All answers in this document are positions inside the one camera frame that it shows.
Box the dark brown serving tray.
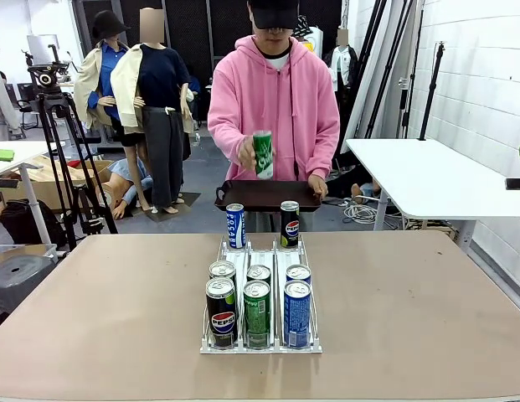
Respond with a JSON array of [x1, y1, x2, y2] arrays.
[[214, 179, 323, 213]]

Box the green Sprite can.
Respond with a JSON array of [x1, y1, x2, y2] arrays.
[[252, 130, 275, 180]]

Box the green soda can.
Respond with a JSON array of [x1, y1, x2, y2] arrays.
[[246, 264, 272, 286], [243, 279, 272, 350]]

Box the person's right forearm pink sleeve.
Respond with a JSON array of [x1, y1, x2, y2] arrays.
[[207, 119, 250, 162]]

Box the person's left forearm pink sleeve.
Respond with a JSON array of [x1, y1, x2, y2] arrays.
[[307, 121, 341, 179]]

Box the person in pink hoodie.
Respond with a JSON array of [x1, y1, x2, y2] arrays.
[[207, 0, 341, 234]]

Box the person's left hand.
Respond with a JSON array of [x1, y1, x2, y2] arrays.
[[307, 173, 329, 202]]

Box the person's right hand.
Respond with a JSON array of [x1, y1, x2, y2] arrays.
[[236, 134, 260, 171]]

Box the white table with cardboard box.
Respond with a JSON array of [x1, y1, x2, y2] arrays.
[[0, 140, 66, 246]]

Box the brown cardboard box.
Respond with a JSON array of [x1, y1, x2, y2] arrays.
[[0, 154, 114, 210]]

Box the black bag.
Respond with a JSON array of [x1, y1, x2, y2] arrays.
[[0, 198, 68, 248]]

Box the grey hanging garment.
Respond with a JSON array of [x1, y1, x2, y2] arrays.
[[0, 46, 22, 142]]

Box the white table with light stand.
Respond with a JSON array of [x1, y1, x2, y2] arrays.
[[345, 137, 520, 255]]

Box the grey plastic stool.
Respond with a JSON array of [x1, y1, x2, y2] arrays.
[[0, 254, 58, 315]]

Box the black light stand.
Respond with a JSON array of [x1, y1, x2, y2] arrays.
[[417, 40, 447, 142]]

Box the crouching figure in blue shirt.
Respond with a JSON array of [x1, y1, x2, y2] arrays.
[[95, 157, 154, 221]]

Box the black leaning pole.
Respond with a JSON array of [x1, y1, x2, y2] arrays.
[[352, 0, 389, 139], [399, 0, 425, 139]]

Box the mannequin with black hat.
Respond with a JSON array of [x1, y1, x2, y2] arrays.
[[73, 10, 154, 213]]

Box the mannequin with navy top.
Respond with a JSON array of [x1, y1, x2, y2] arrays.
[[110, 8, 196, 215]]

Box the black Pepsi can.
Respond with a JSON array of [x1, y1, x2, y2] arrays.
[[205, 276, 239, 349], [209, 260, 238, 290], [280, 200, 301, 249]]

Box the blue white Pocari can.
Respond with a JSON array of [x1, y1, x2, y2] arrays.
[[225, 203, 247, 250]]

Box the black white patterned hat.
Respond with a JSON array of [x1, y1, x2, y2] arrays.
[[296, 15, 314, 39]]

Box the white can dispenser rack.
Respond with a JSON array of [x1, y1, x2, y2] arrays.
[[199, 236, 323, 355]]

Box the black baseball cap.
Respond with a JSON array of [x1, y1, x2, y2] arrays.
[[247, 0, 301, 30]]

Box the black camera tripod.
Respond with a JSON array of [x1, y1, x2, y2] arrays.
[[20, 44, 118, 252]]

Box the white floor cables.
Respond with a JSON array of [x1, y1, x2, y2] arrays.
[[342, 196, 407, 225]]

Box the dark mannequin base plate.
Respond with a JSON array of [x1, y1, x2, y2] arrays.
[[144, 191, 202, 223]]

